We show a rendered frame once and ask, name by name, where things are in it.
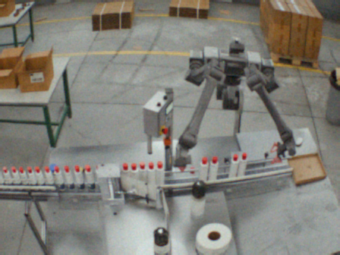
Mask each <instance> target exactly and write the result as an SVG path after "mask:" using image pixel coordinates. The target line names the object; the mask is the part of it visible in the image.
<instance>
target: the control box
mask: <svg viewBox="0 0 340 255"><path fill-rule="evenodd" d="M164 95H165V93H164V92H161V91H158V92H157V93H156V94H155V95H154V96H153V98H152V99H151V100H150V101H149V102H148V103H147V104H146V105H145V106H144V107H143V123H144V133H145V134H148V135H150V136H152V137H155V138H157V139H158V138H159V137H161V136H162V134H163V133H162V129H163V128H168V127H169V126H170V124H171V123H172V122H173V115H172V116H171V117H170V119H169V120H167V122H166V123H165V117H166V116H167V115H168V114H167V115H165V107H166V106H167V105H168V104H169V103H170V102H171V101H172V100H173V98H174V97H172V96H171V95H168V96H167V98H168V99H167V100H163V99H162V98H163V96H164ZM157 102H160V103H161V107H159V108H158V107H156V103H157ZM172 110H173V109H172ZM172 110H171V111H172ZM171 111H170V112H171ZM168 113H169V112H168Z"/></svg>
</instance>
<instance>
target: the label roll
mask: <svg viewBox="0 0 340 255"><path fill-rule="evenodd" d="M230 240H231V231H230V230H229V229H228V227H226V226H225V225H223V224H221V225H220V224H219V223H216V224H208V225H205V226H203V227H202V228H201V229H200V230H199V231H198V232H197V239H196V245H195V252H196V254H197V255H225V254H226V252H227V250H228V245H229V241H230Z"/></svg>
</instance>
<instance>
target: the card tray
mask: <svg viewBox="0 0 340 255"><path fill-rule="evenodd" d="M288 163H289V165H290V166H291V167H290V168H292V169H293V171H292V176H293V179H294V181H295V184H303V183H306V182H311V181H316V180H321V179H323V178H326V176H327V174H326V170H325V168H324V165H323V163H322V160H321V158H320V156H319V153H307V154H300V155H298V156H292V158H291V159H288Z"/></svg>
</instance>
